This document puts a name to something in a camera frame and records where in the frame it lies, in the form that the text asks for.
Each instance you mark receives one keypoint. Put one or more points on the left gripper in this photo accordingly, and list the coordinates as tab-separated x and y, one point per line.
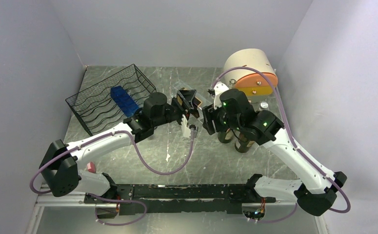
186	107

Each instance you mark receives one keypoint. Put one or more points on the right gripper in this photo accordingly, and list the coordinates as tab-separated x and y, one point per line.
209	113

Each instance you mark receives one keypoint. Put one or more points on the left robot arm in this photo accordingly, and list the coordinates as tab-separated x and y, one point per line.
62	167

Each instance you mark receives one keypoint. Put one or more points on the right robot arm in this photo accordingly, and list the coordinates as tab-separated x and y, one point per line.
315	190

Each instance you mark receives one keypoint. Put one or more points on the dark green wine bottle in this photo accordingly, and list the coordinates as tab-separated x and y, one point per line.
226	136

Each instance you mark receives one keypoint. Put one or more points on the tall clear empty bottle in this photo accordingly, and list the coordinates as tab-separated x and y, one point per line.
231	83

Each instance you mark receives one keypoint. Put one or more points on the olive green wine bottle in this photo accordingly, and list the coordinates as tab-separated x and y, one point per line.
242	144

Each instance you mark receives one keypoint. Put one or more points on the clear bottle silver cap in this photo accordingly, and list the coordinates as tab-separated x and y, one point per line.
263	106

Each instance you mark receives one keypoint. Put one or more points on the cream round bread box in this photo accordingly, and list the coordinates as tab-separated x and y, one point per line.
255	75

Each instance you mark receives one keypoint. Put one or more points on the pink eraser block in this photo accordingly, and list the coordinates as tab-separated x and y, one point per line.
90	167

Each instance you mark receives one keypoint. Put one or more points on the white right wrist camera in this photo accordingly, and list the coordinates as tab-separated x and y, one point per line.
216	91

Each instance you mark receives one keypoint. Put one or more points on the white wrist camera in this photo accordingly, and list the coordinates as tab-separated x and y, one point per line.
188	131
216	91

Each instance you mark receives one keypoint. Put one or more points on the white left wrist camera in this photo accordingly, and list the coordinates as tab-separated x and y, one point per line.
188	131

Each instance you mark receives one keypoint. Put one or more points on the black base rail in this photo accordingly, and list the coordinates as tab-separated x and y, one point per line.
133	199

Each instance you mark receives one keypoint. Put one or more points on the black wire wine rack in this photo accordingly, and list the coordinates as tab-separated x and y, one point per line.
93	106

